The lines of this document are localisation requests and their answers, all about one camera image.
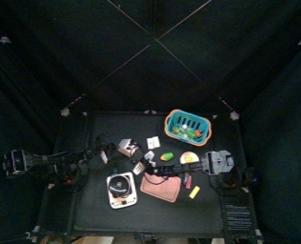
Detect white kitchen scale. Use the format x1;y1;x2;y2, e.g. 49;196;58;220
104;172;139;210

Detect orange toy food slices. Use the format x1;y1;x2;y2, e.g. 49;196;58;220
181;153;199;165

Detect black toy pot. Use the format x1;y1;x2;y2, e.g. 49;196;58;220
106;174;131;199

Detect white bowl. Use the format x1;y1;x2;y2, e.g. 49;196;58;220
177;151;201;166

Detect yellow toy block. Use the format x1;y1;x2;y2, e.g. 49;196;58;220
187;185;201;200

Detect white small box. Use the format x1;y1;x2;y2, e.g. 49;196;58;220
145;135;161;151

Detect teal basket with orange handles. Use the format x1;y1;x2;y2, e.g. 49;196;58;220
163;109;212;147

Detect green toy vegetable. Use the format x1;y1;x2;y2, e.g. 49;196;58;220
183;129;199;139

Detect green round fruit toy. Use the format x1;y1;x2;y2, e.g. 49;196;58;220
159;152;175;162

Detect pink plastic tray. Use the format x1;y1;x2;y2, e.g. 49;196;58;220
139;173;181;204

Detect red toy piece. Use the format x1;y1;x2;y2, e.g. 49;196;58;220
184;174;193;190

